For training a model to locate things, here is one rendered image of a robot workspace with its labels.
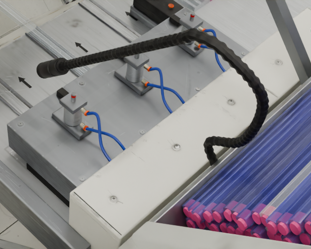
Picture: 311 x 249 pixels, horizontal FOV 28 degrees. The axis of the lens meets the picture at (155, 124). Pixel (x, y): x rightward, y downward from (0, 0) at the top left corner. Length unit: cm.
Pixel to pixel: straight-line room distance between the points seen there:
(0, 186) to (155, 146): 20
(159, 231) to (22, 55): 48
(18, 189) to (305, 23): 48
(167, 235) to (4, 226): 84
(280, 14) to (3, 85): 40
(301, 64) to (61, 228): 35
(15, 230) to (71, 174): 63
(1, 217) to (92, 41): 51
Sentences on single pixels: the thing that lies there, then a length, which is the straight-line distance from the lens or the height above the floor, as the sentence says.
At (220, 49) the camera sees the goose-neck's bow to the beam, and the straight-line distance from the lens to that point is 47.
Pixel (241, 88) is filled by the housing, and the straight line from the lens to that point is 83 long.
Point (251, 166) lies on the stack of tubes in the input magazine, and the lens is 60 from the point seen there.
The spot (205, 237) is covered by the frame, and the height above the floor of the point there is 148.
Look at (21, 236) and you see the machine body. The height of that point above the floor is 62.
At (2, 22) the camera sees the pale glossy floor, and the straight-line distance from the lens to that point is 205.
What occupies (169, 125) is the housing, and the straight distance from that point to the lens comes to 76.
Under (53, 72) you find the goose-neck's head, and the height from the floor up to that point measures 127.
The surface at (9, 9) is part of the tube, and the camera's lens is 100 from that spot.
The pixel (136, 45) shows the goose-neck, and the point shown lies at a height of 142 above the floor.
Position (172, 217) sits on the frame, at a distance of 59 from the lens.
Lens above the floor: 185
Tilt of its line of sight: 53 degrees down
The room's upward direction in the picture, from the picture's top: 86 degrees clockwise
